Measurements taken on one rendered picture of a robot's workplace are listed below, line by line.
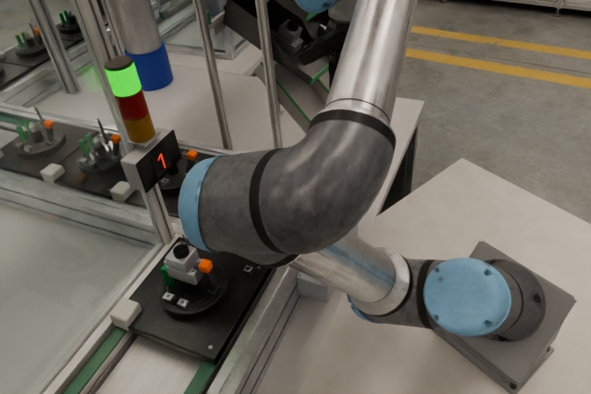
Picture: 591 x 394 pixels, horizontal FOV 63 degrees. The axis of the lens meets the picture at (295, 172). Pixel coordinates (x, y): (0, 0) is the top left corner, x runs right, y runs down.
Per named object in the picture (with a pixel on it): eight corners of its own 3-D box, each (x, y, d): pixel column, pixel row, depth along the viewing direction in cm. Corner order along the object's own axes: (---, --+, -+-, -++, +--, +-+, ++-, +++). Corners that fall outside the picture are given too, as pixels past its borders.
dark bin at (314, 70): (336, 63, 127) (346, 41, 122) (310, 85, 119) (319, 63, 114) (253, 5, 132) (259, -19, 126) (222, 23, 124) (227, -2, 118)
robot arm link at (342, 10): (321, -2, 84) (337, -18, 89) (322, 24, 87) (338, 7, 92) (363, 1, 81) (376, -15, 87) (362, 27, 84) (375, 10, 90)
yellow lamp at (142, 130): (160, 130, 95) (154, 109, 92) (145, 145, 91) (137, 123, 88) (140, 127, 97) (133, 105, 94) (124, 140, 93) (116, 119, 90)
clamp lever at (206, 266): (220, 286, 97) (211, 259, 92) (215, 293, 96) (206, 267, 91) (204, 280, 98) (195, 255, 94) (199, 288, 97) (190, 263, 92)
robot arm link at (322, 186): (342, 222, 40) (427, -122, 62) (244, 223, 46) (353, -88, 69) (400, 276, 47) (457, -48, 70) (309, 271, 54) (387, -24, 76)
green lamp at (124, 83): (147, 85, 89) (139, 60, 85) (129, 98, 85) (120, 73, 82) (125, 81, 90) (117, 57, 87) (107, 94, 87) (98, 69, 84)
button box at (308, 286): (358, 236, 118) (358, 217, 114) (327, 303, 104) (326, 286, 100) (331, 229, 121) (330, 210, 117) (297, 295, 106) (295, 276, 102)
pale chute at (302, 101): (344, 127, 139) (353, 121, 136) (320, 152, 131) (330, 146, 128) (280, 50, 136) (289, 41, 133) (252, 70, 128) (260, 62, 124)
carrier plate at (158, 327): (272, 269, 106) (271, 262, 104) (215, 366, 89) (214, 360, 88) (180, 242, 114) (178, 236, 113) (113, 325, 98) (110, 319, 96)
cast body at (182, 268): (207, 269, 97) (200, 245, 93) (196, 286, 94) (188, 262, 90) (173, 258, 100) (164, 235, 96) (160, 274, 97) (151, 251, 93)
